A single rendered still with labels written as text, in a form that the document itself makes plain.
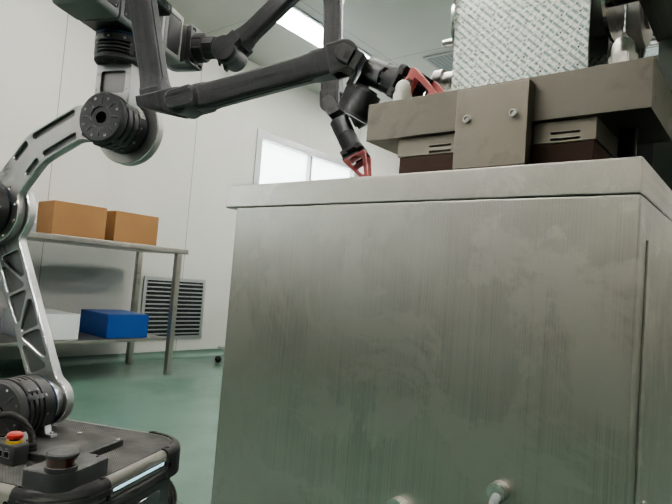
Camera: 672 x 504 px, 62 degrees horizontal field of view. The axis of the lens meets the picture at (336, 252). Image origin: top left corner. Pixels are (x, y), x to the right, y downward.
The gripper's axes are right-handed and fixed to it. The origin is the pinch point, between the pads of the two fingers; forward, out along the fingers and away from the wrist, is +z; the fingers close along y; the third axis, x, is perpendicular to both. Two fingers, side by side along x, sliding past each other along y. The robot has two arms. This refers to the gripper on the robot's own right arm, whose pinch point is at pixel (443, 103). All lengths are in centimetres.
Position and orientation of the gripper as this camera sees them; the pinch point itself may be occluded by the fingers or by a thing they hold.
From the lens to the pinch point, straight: 108.0
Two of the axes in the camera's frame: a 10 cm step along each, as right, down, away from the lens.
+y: -6.2, -0.8, -7.8
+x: 4.4, -8.6, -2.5
